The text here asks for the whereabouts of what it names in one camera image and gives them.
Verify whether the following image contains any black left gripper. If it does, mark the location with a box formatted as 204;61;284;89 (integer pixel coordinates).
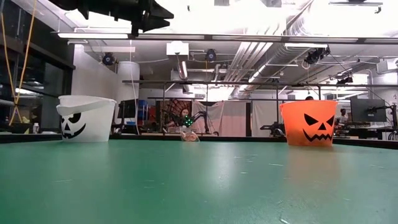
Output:
77;0;174;37

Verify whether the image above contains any orange halloween bucket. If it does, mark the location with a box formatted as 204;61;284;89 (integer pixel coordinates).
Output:
279;100;338;147

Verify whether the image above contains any red brown wrapped candy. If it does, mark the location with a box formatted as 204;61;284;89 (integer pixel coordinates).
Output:
180;130;200;142

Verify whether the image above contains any white halloween bucket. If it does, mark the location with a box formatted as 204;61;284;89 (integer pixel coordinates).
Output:
56;95;117;143

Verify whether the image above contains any white ceiling box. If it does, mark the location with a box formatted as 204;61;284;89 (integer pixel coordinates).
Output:
166;41;190;56

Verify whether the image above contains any long ceiling light bar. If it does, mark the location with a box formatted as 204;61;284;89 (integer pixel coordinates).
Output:
51;30;398;44

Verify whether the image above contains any white round column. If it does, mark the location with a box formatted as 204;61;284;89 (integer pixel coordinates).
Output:
116;61;141;103

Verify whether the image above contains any blue barrel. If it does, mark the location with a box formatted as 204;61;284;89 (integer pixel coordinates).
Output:
138;99;149;122

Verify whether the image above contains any black background screen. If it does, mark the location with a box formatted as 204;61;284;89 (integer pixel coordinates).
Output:
118;99;137;119

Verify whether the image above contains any white hanging sheet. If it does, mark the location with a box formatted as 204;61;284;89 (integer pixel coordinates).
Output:
191;100;282;138

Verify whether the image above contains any black background equipment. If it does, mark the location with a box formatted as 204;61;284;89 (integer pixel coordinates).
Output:
260;122;285;138

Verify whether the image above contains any green table mat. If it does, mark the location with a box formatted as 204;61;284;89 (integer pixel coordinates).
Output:
0;138;398;224

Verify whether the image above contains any ceiling track fixture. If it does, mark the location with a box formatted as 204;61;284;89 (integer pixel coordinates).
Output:
328;0;383;14

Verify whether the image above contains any dark desk monitor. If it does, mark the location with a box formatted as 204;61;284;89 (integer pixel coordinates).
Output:
350;98;387;123

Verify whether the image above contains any black metal rack frame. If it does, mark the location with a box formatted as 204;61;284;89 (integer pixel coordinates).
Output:
122;80;398;136

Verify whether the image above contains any silver ventilation duct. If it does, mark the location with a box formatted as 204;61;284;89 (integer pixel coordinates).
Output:
223;42;312;94

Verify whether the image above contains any yellow cord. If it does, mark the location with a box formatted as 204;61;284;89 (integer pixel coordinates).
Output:
0;0;37;124

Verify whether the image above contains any black ceiling camera cluster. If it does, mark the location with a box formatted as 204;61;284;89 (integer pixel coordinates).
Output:
304;47;331;65

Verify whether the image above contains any black table frame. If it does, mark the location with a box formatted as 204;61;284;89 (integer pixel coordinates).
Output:
0;133;398;150

